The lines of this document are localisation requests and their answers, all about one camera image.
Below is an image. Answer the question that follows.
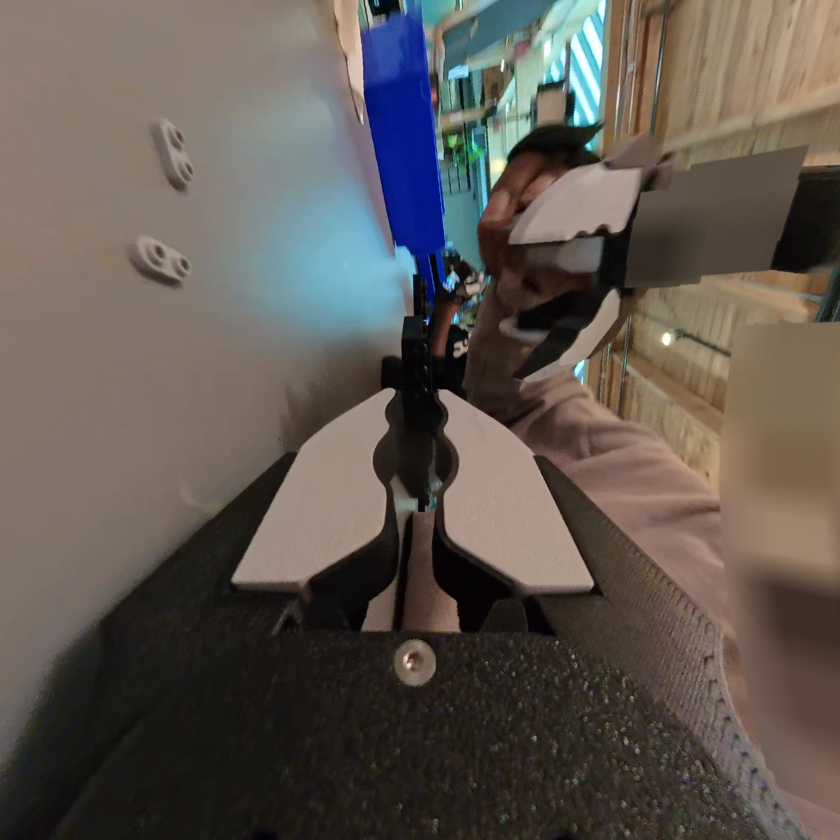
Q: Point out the studio light panel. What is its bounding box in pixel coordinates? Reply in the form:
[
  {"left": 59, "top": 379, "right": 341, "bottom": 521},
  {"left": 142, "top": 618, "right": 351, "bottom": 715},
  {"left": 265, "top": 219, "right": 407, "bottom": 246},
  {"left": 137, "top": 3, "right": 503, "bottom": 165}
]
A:
[{"left": 535, "top": 82, "right": 577, "bottom": 127}]

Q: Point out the grey slanted board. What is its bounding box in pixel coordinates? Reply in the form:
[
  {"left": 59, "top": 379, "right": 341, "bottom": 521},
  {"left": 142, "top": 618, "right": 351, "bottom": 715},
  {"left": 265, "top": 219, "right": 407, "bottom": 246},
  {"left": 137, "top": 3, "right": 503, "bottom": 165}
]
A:
[{"left": 441, "top": 0, "right": 559, "bottom": 70}]

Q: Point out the person's right forearm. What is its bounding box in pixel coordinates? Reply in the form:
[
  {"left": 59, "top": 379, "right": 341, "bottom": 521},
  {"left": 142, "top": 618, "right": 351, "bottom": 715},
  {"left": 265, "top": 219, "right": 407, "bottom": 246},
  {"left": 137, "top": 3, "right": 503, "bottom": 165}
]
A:
[{"left": 462, "top": 308, "right": 729, "bottom": 631}]

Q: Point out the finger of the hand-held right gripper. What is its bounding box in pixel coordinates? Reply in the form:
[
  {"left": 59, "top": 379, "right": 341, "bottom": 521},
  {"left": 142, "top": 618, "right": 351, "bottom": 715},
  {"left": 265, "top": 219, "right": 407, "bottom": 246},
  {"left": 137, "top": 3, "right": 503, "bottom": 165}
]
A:
[
  {"left": 507, "top": 163, "right": 649, "bottom": 247},
  {"left": 514, "top": 289, "right": 626, "bottom": 383}
]

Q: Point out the blue plastic bin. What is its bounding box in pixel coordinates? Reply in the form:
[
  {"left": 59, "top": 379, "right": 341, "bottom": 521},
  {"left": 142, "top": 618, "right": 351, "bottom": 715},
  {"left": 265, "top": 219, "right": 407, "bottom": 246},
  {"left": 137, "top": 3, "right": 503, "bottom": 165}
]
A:
[{"left": 360, "top": 10, "right": 447, "bottom": 257}]

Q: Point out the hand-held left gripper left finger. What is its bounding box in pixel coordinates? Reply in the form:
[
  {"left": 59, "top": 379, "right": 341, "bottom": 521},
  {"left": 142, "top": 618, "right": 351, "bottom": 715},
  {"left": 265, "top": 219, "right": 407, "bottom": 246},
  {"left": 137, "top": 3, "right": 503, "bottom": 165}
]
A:
[{"left": 231, "top": 388, "right": 403, "bottom": 597}]

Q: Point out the light grey two-hole link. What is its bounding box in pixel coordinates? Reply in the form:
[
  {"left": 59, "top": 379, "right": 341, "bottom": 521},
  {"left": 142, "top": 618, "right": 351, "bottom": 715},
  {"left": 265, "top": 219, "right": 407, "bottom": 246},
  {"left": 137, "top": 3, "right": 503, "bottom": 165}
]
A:
[
  {"left": 130, "top": 234, "right": 193, "bottom": 287},
  {"left": 154, "top": 118, "right": 196, "bottom": 193}
]

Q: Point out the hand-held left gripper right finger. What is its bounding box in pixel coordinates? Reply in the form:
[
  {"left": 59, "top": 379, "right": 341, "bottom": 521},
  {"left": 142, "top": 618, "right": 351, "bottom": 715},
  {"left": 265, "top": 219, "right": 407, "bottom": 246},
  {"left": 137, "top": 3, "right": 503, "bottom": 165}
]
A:
[{"left": 430, "top": 389, "right": 595, "bottom": 598}]

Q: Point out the person's right hand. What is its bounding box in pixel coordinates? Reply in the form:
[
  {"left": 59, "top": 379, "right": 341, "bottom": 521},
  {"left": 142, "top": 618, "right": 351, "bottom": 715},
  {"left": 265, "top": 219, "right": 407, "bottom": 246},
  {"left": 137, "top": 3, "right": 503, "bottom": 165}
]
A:
[{"left": 478, "top": 123, "right": 605, "bottom": 324}]

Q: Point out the black brick plate assembly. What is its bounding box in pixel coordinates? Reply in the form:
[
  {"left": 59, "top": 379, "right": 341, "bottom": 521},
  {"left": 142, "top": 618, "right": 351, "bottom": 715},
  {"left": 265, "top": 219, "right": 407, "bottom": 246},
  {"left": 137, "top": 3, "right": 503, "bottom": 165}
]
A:
[{"left": 381, "top": 276, "right": 448, "bottom": 514}]

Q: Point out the grey desk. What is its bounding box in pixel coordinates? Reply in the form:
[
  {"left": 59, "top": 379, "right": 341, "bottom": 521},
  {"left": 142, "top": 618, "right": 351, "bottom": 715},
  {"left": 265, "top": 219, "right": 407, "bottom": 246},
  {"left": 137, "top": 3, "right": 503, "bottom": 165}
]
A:
[{"left": 0, "top": 0, "right": 421, "bottom": 788}]

